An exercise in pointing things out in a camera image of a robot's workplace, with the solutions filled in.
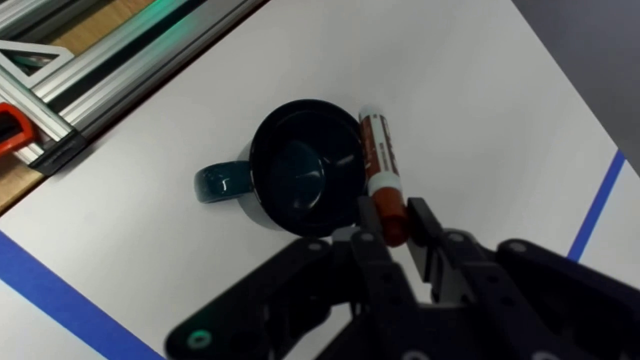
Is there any blue tape strip right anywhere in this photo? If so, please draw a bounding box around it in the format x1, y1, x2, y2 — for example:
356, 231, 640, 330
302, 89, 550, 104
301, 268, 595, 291
568, 150, 627, 262

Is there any aluminium extrusion base frame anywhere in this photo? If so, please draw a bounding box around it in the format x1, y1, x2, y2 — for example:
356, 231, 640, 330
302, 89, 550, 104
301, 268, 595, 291
0, 0, 267, 175

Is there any blue tape strip left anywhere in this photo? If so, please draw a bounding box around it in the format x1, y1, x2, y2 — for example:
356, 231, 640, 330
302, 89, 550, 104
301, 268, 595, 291
0, 233, 162, 360

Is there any brown marker with white band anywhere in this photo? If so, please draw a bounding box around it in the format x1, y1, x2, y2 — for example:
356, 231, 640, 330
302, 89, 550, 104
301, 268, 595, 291
361, 113, 409, 247

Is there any blue tape strip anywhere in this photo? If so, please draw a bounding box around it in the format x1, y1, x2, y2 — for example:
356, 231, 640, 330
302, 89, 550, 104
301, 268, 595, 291
0, 233, 162, 360
568, 150, 627, 262

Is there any orange clamp handle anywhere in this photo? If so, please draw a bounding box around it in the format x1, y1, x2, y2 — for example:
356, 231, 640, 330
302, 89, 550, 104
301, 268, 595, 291
0, 102, 37, 157

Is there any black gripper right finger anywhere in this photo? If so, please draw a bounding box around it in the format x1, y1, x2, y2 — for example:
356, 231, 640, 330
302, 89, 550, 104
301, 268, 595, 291
409, 199, 535, 360

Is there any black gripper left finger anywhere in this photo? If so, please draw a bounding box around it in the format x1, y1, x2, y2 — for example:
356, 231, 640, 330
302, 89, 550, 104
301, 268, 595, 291
352, 197, 429, 360

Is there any dark teal enamel mug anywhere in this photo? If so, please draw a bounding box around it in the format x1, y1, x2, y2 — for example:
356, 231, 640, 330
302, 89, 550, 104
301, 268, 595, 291
195, 100, 366, 237

